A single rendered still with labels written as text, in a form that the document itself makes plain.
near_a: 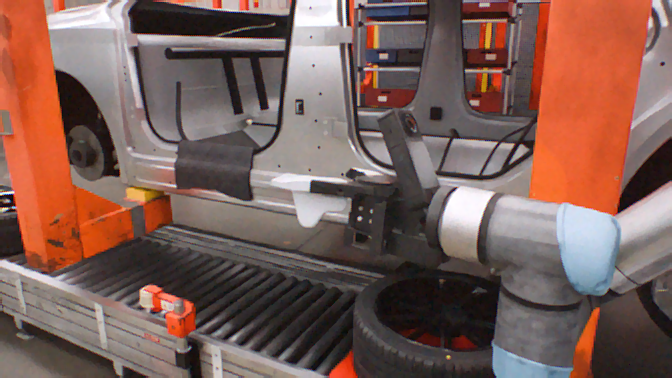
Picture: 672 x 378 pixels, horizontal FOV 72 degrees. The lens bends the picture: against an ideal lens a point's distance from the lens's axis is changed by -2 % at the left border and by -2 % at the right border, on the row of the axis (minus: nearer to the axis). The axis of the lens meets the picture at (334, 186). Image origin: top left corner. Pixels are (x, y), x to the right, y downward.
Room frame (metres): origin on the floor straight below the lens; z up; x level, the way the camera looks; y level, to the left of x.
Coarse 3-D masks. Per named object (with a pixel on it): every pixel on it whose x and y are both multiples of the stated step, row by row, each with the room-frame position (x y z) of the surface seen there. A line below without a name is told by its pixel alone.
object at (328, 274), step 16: (176, 224) 2.65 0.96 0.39; (176, 240) 2.62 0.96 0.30; (192, 240) 2.56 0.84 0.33; (208, 240) 2.53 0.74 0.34; (224, 240) 2.48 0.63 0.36; (240, 240) 2.41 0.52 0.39; (224, 256) 2.45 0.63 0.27; (240, 256) 2.40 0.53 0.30; (256, 256) 2.34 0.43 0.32; (272, 256) 2.31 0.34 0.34; (288, 256) 2.28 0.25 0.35; (304, 256) 2.20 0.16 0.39; (320, 256) 2.19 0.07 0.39; (304, 272) 2.20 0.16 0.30; (320, 272) 2.16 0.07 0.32; (336, 272) 2.13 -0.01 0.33; (368, 272) 2.05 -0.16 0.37; (384, 272) 2.01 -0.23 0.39
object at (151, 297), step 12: (144, 288) 1.63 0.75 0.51; (156, 288) 1.63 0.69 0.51; (144, 300) 1.60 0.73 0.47; (156, 300) 1.59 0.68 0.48; (168, 300) 1.56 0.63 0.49; (192, 312) 1.46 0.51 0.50; (168, 324) 1.44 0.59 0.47; (180, 324) 1.41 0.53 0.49; (192, 324) 1.46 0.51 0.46; (180, 336) 1.41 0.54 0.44
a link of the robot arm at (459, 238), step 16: (464, 192) 0.45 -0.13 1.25; (480, 192) 0.45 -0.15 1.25; (496, 192) 0.44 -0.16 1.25; (448, 208) 0.44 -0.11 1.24; (464, 208) 0.43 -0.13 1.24; (480, 208) 0.42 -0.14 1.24; (448, 224) 0.43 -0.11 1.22; (464, 224) 0.42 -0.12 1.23; (480, 224) 0.48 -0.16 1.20; (448, 240) 0.43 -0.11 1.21; (464, 240) 0.42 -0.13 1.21; (464, 256) 0.43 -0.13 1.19
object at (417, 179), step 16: (400, 112) 0.51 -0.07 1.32; (384, 128) 0.51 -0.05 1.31; (400, 128) 0.50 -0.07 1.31; (416, 128) 0.52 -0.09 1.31; (400, 144) 0.49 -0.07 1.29; (416, 144) 0.50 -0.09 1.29; (400, 160) 0.49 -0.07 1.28; (416, 160) 0.49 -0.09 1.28; (400, 176) 0.48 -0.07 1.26; (416, 176) 0.47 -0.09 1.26; (432, 176) 0.50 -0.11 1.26; (416, 192) 0.47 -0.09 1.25; (432, 192) 0.48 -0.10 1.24; (416, 208) 0.47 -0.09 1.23
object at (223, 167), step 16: (192, 144) 2.08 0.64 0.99; (208, 144) 2.04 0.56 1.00; (224, 144) 2.01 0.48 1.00; (176, 160) 2.09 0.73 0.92; (192, 160) 2.05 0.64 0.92; (208, 160) 2.02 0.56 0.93; (224, 160) 1.97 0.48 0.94; (240, 160) 1.93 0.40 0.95; (176, 176) 2.07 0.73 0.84; (192, 176) 2.04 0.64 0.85; (208, 176) 1.98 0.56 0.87; (224, 176) 1.94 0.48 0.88; (240, 176) 1.91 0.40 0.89; (224, 192) 1.95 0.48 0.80; (240, 192) 1.91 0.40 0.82
